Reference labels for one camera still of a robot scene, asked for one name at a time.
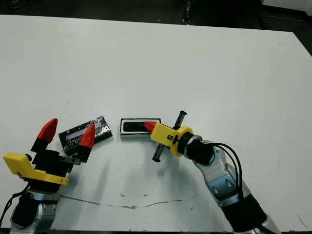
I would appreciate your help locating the camera box base white inlay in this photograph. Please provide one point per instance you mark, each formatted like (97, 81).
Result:
(140, 135)

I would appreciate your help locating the black gantry stand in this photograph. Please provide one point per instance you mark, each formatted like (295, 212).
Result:
(187, 12)

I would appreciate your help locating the black shiny box lid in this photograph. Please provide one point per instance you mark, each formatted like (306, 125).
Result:
(102, 131)

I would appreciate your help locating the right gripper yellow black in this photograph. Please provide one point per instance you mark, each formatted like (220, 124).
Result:
(165, 136)

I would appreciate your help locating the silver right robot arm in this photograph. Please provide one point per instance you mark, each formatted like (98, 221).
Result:
(224, 185)

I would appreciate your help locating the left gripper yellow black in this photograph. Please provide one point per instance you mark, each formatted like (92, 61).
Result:
(46, 168)

